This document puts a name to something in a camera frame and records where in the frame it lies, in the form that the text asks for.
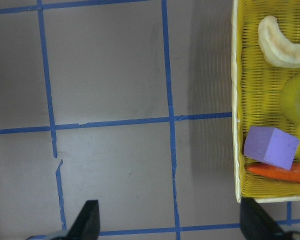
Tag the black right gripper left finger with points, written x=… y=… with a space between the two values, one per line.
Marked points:
x=87 y=225

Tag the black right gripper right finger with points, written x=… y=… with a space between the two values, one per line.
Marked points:
x=256 y=224

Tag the clear yellow tape roll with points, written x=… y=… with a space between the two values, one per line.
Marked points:
x=290 y=99

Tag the orange toy carrot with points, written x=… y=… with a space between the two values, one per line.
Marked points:
x=277 y=173

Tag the purple foam cube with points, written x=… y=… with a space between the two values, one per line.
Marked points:
x=271 y=146

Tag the yellow woven tray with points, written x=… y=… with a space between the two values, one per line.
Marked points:
x=256 y=88

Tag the pale banana slice toy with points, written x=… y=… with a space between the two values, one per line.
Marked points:
x=277 y=49

